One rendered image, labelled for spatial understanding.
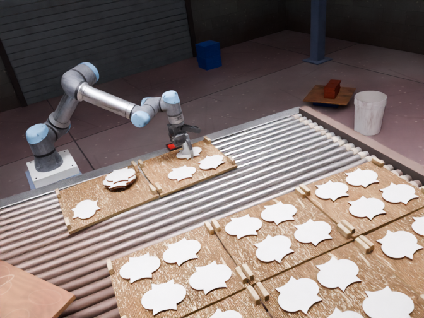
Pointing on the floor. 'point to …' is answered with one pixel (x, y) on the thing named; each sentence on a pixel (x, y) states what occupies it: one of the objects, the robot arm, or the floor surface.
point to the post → (318, 33)
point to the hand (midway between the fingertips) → (188, 153)
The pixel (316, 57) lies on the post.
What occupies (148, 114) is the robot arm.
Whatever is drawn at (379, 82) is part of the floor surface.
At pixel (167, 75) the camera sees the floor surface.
